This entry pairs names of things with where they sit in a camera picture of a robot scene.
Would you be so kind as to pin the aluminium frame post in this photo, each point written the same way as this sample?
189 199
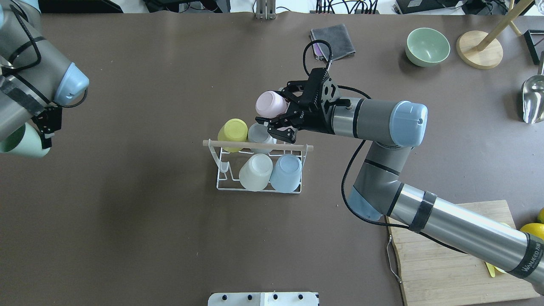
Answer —
265 9

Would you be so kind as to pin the grey plastic cup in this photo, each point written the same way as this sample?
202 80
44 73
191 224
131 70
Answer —
258 133

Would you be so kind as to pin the white wire cup rack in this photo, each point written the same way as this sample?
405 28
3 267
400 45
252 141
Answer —
230 157

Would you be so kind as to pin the yellow plastic cup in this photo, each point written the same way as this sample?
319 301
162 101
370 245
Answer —
234 130

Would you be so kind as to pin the pink plastic cup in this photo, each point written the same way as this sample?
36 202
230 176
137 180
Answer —
271 104

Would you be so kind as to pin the light blue plastic cup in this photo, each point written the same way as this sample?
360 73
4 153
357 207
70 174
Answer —
286 175

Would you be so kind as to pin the green ceramic bowl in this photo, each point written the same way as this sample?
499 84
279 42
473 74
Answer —
427 47

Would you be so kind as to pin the bamboo cutting board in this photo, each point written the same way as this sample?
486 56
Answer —
433 275

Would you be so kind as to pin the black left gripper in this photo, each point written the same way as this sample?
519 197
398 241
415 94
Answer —
46 123

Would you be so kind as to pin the white plastic cup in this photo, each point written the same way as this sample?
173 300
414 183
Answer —
255 173

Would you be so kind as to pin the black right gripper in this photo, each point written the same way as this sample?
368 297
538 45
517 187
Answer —
307 120

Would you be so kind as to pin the grey folded cloth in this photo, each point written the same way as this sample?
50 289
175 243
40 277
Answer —
337 37

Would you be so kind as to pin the green plastic cup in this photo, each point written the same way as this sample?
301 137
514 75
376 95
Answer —
25 142

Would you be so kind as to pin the yellow lemon upper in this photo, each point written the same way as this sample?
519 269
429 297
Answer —
536 229

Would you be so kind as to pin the metal scoop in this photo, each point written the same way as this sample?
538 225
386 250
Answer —
533 96

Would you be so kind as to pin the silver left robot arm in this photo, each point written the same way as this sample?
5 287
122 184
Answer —
37 80

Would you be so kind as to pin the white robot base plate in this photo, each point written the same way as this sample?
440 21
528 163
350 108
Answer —
272 298

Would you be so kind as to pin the yellow plastic knife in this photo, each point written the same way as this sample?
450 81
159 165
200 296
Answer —
491 269

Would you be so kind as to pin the wooden mug tree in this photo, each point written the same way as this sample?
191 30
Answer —
482 50

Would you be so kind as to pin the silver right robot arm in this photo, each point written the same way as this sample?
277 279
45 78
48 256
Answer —
423 159

